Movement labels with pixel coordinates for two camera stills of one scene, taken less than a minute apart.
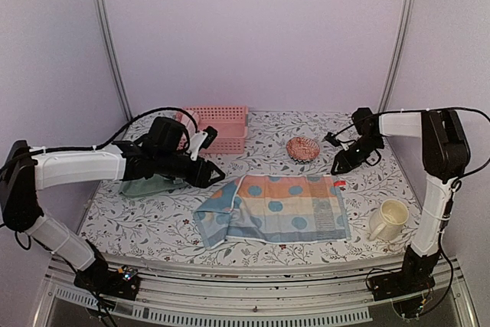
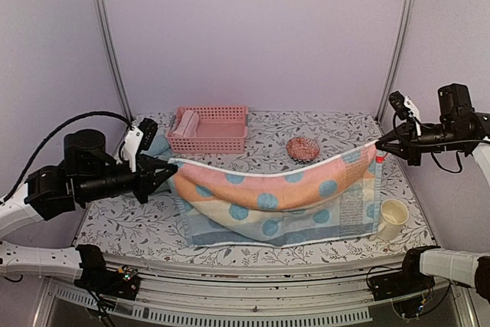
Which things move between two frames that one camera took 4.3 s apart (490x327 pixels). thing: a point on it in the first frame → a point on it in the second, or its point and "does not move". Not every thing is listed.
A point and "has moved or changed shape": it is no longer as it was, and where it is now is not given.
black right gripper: x=347 y=162 → x=408 y=149
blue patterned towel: x=276 y=208 has moved or changed shape
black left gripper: x=202 y=175 → x=147 y=167
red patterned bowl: x=302 y=149 does not move
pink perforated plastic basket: x=231 y=123 does not move
